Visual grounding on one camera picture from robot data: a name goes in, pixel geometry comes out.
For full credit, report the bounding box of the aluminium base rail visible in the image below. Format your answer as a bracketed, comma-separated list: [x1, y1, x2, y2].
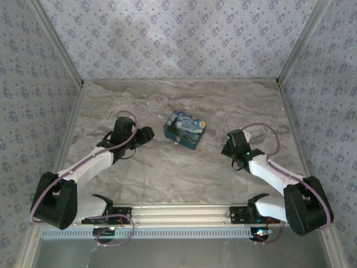
[80, 203, 279, 226]

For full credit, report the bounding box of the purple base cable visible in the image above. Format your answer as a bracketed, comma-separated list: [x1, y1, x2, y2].
[253, 223, 285, 246]
[93, 214, 136, 247]

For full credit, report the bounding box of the grey slotted cable duct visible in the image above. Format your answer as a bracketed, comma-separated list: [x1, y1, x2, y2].
[41, 227, 316, 241]

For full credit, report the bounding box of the small circuit board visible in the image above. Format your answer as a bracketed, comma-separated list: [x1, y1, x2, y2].
[93, 227, 118, 237]
[250, 227, 273, 238]

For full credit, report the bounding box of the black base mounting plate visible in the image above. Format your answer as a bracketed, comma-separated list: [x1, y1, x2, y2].
[230, 205, 281, 224]
[80, 205, 134, 224]

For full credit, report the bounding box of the starry night painted tin box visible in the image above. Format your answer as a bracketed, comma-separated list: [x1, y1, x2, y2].
[163, 109, 208, 151]

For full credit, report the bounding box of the grey metal shelf panel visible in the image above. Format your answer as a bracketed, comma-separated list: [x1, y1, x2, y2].
[36, 238, 331, 268]

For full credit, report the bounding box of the aluminium floor rail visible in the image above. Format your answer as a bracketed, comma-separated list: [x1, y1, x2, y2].
[52, 83, 86, 179]
[277, 82, 312, 179]

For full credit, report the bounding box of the aluminium corner post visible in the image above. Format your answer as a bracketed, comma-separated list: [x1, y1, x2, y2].
[30, 0, 86, 86]
[276, 0, 335, 84]

